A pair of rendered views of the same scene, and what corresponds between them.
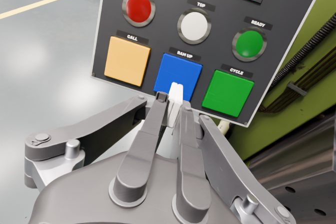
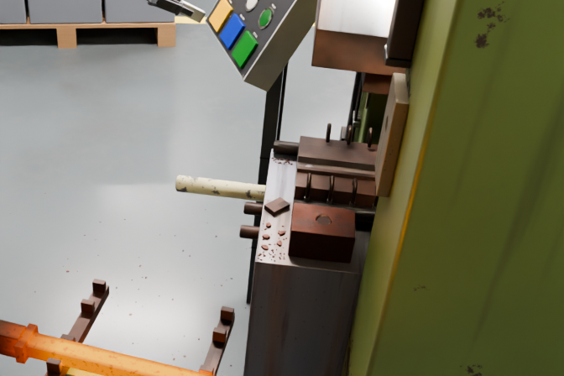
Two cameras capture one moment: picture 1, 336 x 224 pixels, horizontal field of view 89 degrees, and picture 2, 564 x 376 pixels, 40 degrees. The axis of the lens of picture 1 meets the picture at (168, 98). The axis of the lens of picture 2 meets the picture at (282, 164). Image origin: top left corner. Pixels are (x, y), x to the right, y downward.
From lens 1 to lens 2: 1.90 m
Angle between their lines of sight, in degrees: 49
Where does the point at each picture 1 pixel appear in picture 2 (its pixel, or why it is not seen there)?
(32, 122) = (201, 154)
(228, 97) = (242, 50)
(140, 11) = not seen: outside the picture
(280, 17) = (282, 5)
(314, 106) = not seen: hidden behind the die
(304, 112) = not seen: hidden behind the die
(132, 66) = (220, 17)
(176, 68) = (233, 23)
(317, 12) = not seen: hidden behind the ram
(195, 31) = (250, 3)
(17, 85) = (233, 109)
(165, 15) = not seen: outside the picture
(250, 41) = (265, 15)
